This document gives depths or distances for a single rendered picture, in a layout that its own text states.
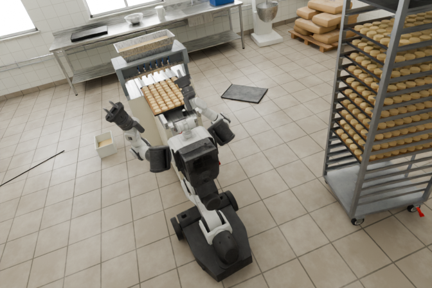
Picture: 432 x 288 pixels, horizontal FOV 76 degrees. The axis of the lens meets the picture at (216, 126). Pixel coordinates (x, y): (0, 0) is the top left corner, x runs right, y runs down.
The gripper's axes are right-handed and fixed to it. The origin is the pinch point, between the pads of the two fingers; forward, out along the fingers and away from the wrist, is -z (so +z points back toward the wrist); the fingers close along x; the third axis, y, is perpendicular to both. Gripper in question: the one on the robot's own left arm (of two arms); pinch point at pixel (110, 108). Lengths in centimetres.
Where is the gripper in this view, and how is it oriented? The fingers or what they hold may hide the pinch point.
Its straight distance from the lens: 157.3
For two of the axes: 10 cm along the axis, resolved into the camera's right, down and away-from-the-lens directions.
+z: 2.4, 4.8, 8.4
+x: 4.7, -8.2, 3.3
